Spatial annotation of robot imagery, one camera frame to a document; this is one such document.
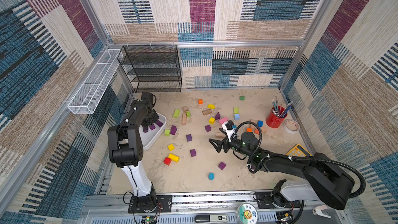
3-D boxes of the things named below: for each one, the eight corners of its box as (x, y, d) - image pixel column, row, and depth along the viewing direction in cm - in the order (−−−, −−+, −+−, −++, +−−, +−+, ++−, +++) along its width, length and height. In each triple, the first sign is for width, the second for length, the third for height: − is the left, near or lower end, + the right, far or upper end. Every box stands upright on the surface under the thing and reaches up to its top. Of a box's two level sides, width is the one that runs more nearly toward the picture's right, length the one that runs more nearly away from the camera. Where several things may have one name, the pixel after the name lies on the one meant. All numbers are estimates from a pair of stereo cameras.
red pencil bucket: (267, 127, 100) (274, 117, 92) (264, 116, 106) (270, 105, 97) (281, 127, 100) (289, 117, 91) (277, 116, 106) (284, 105, 97)
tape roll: (285, 133, 99) (287, 131, 97) (281, 121, 104) (282, 119, 102) (300, 133, 99) (302, 131, 97) (295, 121, 104) (297, 119, 102)
